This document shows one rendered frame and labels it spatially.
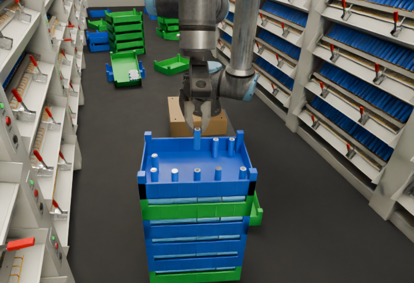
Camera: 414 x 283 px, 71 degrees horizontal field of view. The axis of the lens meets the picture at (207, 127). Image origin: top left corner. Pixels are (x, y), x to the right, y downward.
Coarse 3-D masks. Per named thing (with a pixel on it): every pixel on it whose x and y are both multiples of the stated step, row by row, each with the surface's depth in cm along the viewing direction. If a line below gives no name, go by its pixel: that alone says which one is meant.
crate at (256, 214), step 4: (256, 196) 125; (256, 200) 123; (256, 204) 123; (252, 208) 125; (256, 208) 123; (260, 208) 115; (252, 212) 124; (256, 212) 124; (260, 212) 114; (252, 216) 115; (256, 216) 115; (260, 216) 116; (252, 220) 116; (256, 220) 117; (260, 220) 117; (252, 224) 118; (256, 224) 118; (260, 224) 118
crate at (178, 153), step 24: (168, 144) 90; (192, 144) 91; (240, 144) 90; (144, 168) 82; (168, 168) 85; (192, 168) 85; (144, 192) 74; (168, 192) 74; (192, 192) 75; (216, 192) 76; (240, 192) 76
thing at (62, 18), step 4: (48, 12) 164; (52, 12) 165; (56, 12) 166; (60, 12) 166; (56, 16) 165; (60, 16) 167; (64, 16) 168; (60, 20) 168; (64, 20) 169; (64, 24) 167; (64, 28) 160; (52, 32) 147; (56, 32) 149; (60, 32) 152; (64, 32) 166; (56, 36) 143; (60, 36) 146; (56, 44) 120; (60, 44) 144; (56, 48) 120
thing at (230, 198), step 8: (152, 200) 76; (160, 200) 77; (168, 200) 77; (176, 200) 77; (184, 200) 77; (192, 200) 77; (200, 200) 78; (208, 200) 78; (216, 200) 78; (224, 200) 79; (232, 200) 80; (240, 200) 80
